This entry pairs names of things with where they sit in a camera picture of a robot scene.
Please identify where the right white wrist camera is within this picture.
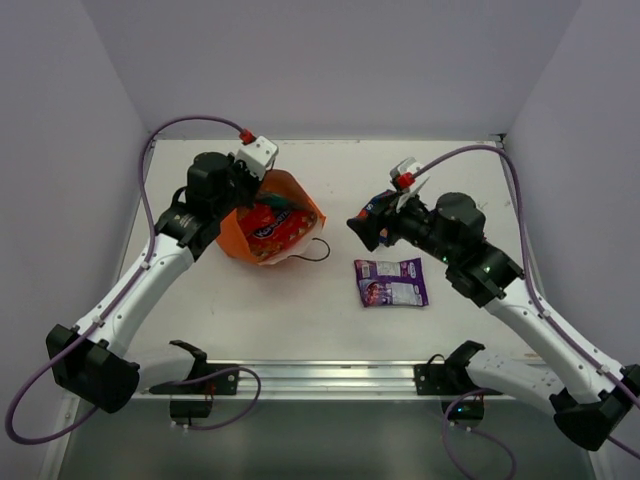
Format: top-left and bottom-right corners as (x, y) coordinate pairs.
(390, 157), (430, 213)

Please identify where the large red snack packet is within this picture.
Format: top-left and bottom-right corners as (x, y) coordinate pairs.
(237, 203), (318, 262)

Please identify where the aluminium front rail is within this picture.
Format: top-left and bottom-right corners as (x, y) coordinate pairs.
(64, 362), (561, 401)

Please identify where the purple snack packet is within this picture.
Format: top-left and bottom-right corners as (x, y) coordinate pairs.
(353, 258), (429, 307)

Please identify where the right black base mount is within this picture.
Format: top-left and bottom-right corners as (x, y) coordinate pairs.
(413, 353), (486, 428)

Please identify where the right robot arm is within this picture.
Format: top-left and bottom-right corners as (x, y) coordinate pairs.
(347, 191), (639, 451)

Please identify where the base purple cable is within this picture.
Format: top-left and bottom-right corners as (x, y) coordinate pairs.
(172, 366), (263, 432)
(442, 387), (519, 480)

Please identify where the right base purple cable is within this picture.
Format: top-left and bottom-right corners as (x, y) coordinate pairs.
(442, 387), (519, 480)

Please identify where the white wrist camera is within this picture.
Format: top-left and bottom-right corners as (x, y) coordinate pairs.
(390, 157), (430, 213)
(236, 136), (279, 180)

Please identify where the teal snack packet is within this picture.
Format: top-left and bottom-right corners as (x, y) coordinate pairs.
(256, 192), (294, 209)

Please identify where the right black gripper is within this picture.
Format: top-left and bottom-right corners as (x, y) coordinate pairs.
(346, 188), (456, 267)

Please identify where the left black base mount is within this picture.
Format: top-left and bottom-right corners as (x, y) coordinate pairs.
(149, 370), (239, 425)

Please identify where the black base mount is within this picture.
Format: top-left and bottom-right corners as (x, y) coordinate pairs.
(413, 353), (486, 428)
(149, 370), (239, 425)

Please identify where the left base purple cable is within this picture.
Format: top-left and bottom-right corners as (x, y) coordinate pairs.
(172, 366), (263, 432)

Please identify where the orange paper bag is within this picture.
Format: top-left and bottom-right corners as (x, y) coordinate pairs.
(217, 169), (326, 266)

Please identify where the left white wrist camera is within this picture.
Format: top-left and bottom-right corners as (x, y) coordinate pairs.
(236, 136), (279, 180)

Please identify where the blue Burts crisps packet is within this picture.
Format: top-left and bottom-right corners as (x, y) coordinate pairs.
(347, 189), (399, 225)

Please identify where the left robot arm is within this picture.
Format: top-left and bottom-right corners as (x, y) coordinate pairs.
(46, 147), (276, 413)

